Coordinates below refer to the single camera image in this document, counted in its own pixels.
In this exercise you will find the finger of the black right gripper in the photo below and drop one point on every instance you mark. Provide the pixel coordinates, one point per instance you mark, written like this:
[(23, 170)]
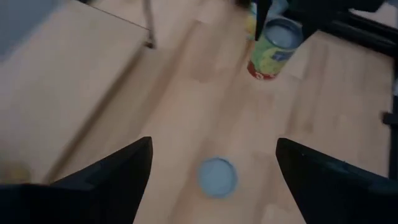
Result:
[(261, 18), (311, 28)]

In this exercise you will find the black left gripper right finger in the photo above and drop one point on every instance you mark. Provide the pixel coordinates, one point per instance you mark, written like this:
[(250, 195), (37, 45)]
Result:
[(342, 193)]

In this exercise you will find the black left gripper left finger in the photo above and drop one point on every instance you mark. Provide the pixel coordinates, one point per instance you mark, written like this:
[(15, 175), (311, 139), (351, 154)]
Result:
[(77, 202)]

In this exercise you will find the tall food can silver lid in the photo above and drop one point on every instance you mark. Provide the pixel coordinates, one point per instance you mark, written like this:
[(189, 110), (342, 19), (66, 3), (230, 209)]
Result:
[(250, 25)]

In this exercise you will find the tall green and red can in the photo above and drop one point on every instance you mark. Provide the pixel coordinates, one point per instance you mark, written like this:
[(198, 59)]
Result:
[(270, 56)]

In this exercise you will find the short orange label can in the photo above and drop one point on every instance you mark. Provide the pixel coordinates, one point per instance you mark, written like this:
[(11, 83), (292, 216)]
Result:
[(217, 177)]

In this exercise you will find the wooden shelf black metal legs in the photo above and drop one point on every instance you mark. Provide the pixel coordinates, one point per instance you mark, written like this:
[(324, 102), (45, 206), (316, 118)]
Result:
[(62, 93)]

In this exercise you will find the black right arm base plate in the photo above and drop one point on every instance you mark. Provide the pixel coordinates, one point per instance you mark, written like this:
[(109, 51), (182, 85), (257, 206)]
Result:
[(360, 35)]

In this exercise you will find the black aluminium frame rail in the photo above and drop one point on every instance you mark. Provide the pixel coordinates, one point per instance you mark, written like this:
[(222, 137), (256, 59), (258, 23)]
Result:
[(394, 140)]

